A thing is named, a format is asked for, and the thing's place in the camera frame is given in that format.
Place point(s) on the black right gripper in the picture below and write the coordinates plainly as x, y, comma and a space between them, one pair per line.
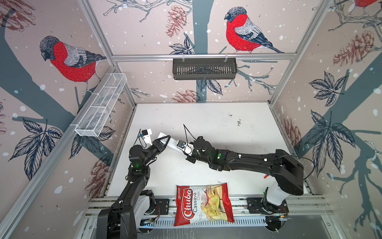
194, 157

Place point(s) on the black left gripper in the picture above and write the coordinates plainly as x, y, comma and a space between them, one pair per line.
156, 144

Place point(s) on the white remote control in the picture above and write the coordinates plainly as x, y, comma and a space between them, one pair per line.
172, 144

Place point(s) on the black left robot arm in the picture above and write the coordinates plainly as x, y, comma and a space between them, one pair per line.
122, 219

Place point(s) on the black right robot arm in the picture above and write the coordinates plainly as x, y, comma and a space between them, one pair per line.
287, 171

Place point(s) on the red Chuba cassava chips bag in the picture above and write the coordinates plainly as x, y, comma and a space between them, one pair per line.
199, 204

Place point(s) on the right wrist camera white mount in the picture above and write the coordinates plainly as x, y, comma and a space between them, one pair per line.
185, 147

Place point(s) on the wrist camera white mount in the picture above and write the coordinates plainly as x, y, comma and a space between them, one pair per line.
185, 147
146, 136

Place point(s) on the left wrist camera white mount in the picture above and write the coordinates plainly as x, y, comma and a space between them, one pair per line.
146, 136

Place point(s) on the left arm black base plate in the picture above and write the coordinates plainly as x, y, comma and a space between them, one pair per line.
159, 207

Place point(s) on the white mesh wire basket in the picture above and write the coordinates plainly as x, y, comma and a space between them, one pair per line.
97, 114

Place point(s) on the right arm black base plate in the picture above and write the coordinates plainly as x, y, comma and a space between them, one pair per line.
260, 206

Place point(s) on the black hanging wire basket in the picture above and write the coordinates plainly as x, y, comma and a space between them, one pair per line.
204, 69

